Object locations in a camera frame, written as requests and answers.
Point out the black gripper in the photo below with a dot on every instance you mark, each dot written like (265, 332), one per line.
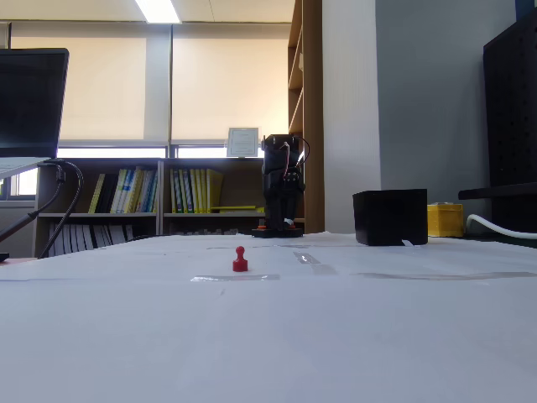
(282, 190)

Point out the small red pawn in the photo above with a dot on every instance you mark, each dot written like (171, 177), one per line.
(240, 265)

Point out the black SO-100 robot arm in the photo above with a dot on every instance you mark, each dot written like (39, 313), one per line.
(277, 148)

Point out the black open box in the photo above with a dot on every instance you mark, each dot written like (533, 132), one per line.
(388, 218)

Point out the yellow container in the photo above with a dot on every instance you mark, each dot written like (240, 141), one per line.
(444, 220)

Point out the flat-lying yellow book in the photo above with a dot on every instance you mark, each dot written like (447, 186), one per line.
(237, 208)

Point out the clear tape strip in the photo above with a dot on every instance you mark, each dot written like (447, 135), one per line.
(235, 277)
(314, 262)

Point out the wide yellow book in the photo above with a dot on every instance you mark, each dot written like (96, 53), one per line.
(215, 189)

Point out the framed white certificate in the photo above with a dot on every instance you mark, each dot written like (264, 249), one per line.
(243, 142)

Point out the low wooden bookshelf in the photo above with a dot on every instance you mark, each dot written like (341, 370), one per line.
(100, 161)
(210, 161)

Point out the tall wooden bookshelf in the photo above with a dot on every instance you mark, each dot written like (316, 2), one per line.
(312, 105)

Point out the blue white book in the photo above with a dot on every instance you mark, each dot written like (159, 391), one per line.
(150, 193)
(128, 191)

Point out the beige roller blind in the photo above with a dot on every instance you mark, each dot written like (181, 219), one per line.
(230, 80)
(100, 84)

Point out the yellow white book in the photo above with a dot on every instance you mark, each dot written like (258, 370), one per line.
(137, 191)
(119, 191)

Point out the white paper sheet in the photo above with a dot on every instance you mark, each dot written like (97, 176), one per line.
(126, 262)

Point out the black book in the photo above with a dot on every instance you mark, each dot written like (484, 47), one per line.
(108, 193)

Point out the thin yellow book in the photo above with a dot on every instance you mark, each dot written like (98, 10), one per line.
(97, 194)

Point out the black pegboard shelf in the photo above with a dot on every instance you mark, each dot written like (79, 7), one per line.
(495, 192)

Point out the green perforated mat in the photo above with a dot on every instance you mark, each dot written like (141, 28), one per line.
(503, 243)

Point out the ceiling light panel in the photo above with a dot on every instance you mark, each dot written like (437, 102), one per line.
(158, 9)

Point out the black pegboard panel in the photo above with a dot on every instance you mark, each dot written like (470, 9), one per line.
(512, 109)

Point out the black laptop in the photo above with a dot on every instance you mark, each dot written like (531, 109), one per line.
(29, 101)

